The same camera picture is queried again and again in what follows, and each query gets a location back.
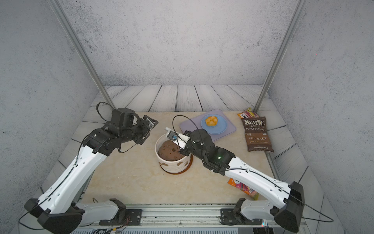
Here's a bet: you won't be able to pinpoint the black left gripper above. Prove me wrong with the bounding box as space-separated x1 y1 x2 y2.
119 114 159 145

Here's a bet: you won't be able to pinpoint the white ceramic pot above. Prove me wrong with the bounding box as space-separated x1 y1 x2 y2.
155 134 193 175

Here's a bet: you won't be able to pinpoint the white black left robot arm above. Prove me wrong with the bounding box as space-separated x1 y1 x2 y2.
24 108 158 234

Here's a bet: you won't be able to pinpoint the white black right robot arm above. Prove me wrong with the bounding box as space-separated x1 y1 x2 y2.
169 129 305 233

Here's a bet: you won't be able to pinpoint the brown mud in pot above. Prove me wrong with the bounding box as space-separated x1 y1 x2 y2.
158 140 184 161

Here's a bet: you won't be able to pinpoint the yellow food pieces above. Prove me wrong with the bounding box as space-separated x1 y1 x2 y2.
205 116 218 127

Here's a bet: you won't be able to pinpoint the blue plate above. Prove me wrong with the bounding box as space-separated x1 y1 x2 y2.
201 115 228 135

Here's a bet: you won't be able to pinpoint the orange pink candy bag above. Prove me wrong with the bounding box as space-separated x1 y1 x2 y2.
228 178 259 200

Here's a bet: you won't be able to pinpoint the brown Kettle chips bag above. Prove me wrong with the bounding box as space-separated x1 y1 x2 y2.
242 117 274 152

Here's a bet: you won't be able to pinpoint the small snack packet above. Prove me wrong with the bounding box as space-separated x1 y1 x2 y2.
237 108 259 119

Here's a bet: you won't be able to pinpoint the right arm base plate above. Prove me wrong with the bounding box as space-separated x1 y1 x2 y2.
220 209 263 226

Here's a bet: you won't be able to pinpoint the aluminium mounting rail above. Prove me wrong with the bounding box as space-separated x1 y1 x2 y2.
81 204 290 234

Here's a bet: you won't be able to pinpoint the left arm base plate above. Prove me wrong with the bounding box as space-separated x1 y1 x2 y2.
99 209 143 226

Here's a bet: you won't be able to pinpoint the right aluminium frame post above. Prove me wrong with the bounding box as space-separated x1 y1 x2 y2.
254 0 307 113

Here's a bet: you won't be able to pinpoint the aluminium frame post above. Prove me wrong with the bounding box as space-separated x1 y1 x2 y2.
254 0 307 113
48 0 116 108

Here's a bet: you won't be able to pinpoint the left aluminium frame post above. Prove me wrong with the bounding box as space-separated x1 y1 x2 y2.
48 0 116 108

